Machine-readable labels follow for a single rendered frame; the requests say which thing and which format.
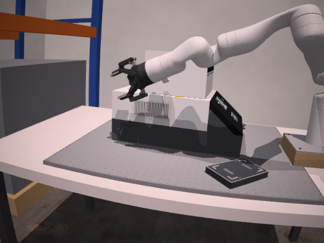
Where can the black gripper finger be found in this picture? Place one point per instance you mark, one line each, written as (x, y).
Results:
(121, 68)
(131, 92)

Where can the white and dark grey lab machine with lid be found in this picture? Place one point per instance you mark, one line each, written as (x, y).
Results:
(182, 114)

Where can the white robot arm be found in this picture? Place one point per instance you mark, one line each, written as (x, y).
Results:
(307, 28)

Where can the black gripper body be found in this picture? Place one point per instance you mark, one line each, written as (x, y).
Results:
(140, 69)

